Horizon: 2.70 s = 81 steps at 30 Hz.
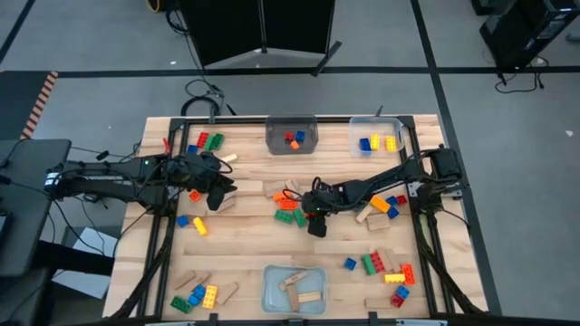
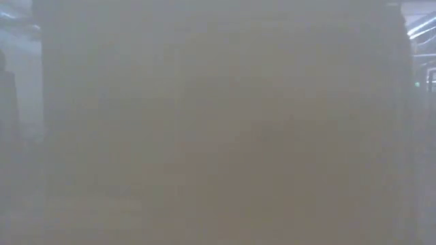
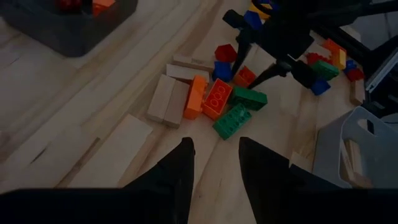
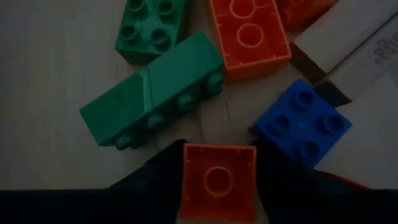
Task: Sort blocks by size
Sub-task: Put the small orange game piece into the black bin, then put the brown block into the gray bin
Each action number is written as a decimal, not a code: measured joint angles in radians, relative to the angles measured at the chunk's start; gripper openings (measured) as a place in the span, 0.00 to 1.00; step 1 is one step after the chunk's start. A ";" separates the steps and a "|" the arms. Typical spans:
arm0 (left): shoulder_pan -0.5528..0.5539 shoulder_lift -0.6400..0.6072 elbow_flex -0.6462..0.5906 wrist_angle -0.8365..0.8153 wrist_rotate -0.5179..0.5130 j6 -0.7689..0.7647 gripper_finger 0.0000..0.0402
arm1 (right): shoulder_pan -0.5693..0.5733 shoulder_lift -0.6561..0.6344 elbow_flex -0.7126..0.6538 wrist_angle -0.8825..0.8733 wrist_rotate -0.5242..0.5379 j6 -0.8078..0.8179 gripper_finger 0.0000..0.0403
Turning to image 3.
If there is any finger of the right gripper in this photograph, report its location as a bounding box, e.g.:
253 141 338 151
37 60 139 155
247 60 318 90
222 9 254 76

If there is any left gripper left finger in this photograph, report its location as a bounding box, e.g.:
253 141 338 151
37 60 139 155
0 136 197 224

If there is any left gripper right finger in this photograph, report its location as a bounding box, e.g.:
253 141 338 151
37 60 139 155
238 136 398 224

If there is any orange small toy brick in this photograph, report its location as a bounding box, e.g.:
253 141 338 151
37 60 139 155
91 0 116 17
233 65 257 88

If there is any blue long toy brick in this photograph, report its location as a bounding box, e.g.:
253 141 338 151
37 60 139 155
243 10 264 31

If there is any red long toy brick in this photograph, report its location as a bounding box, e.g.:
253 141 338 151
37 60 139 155
305 52 332 65

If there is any green long toy brick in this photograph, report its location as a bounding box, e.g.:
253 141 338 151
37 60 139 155
228 86 268 112
310 59 340 82
212 102 252 141

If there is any orange-red long toy brick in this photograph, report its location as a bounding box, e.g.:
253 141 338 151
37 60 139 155
201 77 233 121
322 37 346 62

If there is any yellow long toy brick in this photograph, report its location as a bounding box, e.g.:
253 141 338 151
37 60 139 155
337 48 348 71

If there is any orange long toy brick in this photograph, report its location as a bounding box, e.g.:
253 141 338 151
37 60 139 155
183 74 208 121

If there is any dark grey plastic bin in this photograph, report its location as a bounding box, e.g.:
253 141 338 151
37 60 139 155
0 0 139 58

